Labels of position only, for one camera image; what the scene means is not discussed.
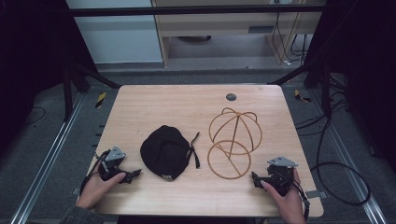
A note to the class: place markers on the grey table bracket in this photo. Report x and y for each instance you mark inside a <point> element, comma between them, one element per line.
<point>316,194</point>
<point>76,191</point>

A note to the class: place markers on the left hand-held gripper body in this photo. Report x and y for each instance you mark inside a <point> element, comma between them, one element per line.
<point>112,161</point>

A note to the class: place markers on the black curtain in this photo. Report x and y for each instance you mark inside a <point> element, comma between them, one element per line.
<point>364,62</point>
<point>31,62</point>

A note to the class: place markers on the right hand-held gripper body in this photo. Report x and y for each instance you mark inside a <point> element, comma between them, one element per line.
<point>281,174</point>

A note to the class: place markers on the yellow black striped tape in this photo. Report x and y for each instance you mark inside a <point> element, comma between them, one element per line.
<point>300,96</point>
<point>100,100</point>

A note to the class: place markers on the black cap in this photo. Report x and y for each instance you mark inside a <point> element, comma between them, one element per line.
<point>165,152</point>

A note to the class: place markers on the aluminium floor rail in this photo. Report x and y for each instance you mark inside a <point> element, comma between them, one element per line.
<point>46,158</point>
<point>345,149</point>

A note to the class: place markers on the black metal stand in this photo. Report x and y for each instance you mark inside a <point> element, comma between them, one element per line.
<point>323,81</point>
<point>77,77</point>

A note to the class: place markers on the person's left hand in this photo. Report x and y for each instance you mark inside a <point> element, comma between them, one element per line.
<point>98,187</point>

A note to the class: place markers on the person's right hand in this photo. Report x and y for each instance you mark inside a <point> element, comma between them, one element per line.
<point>288,203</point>

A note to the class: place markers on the black horizontal frame bar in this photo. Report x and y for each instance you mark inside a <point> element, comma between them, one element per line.
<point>186,11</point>

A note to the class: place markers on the grey table grommet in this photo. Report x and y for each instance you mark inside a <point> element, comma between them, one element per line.
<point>231,97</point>

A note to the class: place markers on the light wooden desk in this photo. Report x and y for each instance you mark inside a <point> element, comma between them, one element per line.
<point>218,23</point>

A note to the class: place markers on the white cabinet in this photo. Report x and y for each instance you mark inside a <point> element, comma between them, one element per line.
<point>115,37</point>

